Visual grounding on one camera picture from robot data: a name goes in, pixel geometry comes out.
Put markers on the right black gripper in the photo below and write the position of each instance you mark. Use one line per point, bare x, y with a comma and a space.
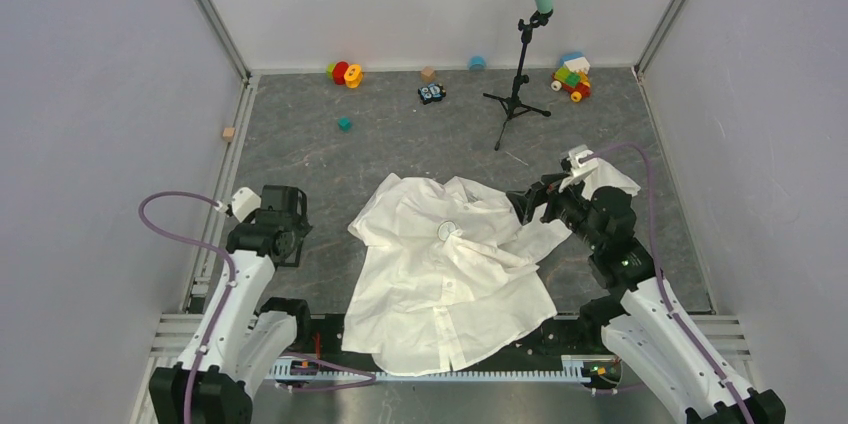
524, 202

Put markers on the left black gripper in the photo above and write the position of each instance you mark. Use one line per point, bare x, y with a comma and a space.
300, 228

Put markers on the white button shirt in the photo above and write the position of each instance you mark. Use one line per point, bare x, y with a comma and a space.
422, 306

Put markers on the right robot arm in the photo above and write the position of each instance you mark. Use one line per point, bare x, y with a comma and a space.
640, 319

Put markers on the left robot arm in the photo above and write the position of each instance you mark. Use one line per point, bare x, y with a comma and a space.
218, 373

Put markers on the black tripod stand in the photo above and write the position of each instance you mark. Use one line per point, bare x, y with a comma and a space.
512, 105

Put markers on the teal small cube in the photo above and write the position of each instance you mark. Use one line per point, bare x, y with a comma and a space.
345, 124

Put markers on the colourful brick toy car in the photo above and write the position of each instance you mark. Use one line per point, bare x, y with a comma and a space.
575, 84

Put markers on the blue white brick block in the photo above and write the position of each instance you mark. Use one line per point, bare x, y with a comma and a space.
575, 62

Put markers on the blue cylinder block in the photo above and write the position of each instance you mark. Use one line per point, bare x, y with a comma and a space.
476, 63

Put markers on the small black toy car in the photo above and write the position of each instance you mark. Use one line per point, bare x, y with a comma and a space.
430, 93

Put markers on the brown wooden cube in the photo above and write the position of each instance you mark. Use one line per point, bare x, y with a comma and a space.
427, 74

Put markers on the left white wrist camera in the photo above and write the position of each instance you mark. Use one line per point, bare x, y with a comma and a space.
243, 204

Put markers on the small wooden block on rail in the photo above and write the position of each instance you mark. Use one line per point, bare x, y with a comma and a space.
228, 134

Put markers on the red yellow ring toy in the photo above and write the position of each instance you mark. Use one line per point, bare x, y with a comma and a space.
344, 73

